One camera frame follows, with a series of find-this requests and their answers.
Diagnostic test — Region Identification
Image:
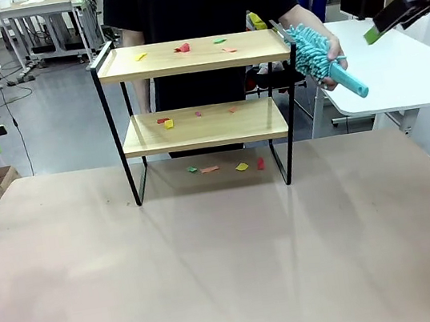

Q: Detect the teal microfiber duster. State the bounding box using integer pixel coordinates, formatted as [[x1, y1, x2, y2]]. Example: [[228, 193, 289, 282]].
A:
[[283, 14, 372, 110]]

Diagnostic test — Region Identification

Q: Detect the person's right forearm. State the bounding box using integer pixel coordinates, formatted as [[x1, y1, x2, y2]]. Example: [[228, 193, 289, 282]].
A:
[[120, 25, 160, 116]]

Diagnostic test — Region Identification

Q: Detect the person's left forearm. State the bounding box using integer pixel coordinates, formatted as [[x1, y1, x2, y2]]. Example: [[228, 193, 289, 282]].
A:
[[275, 0, 335, 53]]

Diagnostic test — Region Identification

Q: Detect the person's left hand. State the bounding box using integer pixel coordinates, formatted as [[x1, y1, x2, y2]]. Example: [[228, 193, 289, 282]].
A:
[[315, 34, 352, 93]]

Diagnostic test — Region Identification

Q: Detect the white desk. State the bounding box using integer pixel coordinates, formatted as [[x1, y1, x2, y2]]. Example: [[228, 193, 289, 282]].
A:
[[295, 6, 430, 151]]

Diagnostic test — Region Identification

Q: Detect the black stool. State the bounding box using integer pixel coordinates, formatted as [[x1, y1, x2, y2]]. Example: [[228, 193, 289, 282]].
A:
[[243, 57, 310, 101]]

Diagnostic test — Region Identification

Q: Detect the grey metal workbench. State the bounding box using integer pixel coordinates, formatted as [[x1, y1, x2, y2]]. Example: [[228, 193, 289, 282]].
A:
[[0, 0, 111, 78]]

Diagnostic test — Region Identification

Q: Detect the person torso black t-shirt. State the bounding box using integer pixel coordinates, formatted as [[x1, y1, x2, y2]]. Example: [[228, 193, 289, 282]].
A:
[[99, 0, 320, 168]]

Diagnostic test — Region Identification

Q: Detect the black floor cable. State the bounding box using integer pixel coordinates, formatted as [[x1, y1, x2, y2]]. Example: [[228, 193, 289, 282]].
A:
[[0, 66, 46, 181]]

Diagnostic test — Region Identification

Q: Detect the wooden shelf black metal frame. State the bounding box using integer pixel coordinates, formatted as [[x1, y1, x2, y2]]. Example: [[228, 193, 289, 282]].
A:
[[86, 14, 319, 213]]

